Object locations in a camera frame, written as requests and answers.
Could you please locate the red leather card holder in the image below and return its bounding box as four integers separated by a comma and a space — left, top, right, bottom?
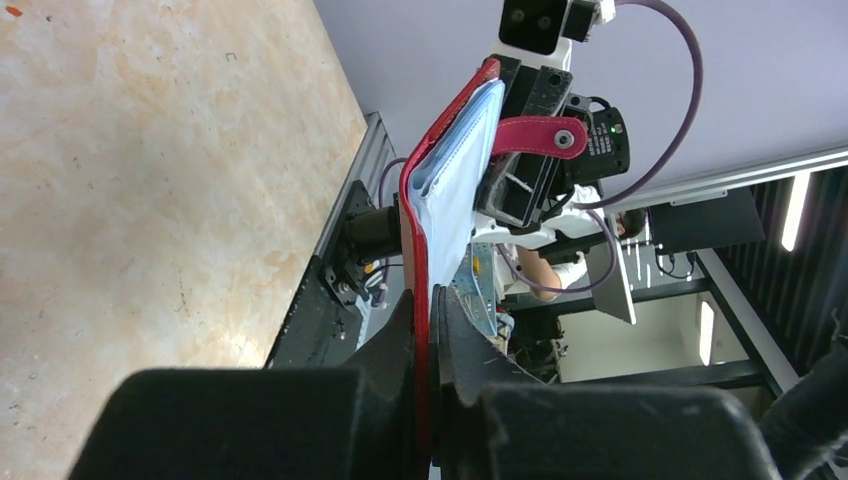
398, 58, 588, 459

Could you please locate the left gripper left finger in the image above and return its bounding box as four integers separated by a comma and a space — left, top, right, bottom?
70, 291, 418, 479

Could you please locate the seated person in background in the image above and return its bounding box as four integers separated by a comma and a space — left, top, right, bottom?
513, 206, 649, 303

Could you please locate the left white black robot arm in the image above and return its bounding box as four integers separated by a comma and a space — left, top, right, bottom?
70, 287, 847, 479

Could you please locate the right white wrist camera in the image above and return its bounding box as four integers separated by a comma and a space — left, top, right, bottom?
493, 0, 616, 71

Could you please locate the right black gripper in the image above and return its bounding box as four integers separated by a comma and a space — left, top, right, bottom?
474, 54, 630, 229

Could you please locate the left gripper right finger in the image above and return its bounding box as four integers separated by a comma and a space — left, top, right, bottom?
430, 287, 779, 479

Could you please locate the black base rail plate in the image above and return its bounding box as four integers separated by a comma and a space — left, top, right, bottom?
264, 180, 401, 369

